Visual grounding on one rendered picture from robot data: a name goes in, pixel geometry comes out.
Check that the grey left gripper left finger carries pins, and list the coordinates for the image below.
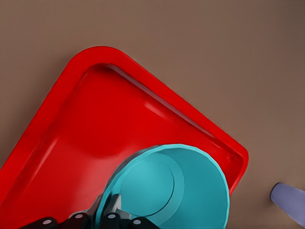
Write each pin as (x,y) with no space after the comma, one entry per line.
(88,212)

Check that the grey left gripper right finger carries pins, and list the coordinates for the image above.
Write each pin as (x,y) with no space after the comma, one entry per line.
(116,211)

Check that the teal bowl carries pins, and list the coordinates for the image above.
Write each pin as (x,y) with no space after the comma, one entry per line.
(190,181)

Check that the red plastic tray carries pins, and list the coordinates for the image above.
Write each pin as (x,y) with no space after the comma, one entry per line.
(100,124)

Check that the lavender cup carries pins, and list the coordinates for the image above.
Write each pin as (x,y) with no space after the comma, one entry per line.
(289,200)

